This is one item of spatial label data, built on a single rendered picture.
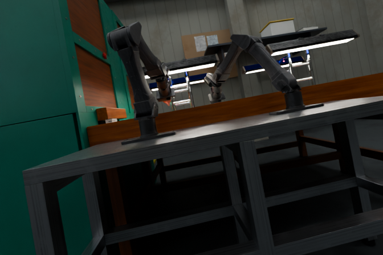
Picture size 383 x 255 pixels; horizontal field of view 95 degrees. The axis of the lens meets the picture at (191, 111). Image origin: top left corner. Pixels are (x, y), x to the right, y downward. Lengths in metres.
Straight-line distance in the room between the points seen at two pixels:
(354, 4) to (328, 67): 1.50
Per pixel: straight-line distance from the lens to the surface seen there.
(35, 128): 1.12
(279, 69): 0.84
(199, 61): 1.23
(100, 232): 0.92
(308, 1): 4.90
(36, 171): 0.63
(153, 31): 3.77
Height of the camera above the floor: 0.74
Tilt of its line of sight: 1 degrees up
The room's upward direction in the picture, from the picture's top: 10 degrees counter-clockwise
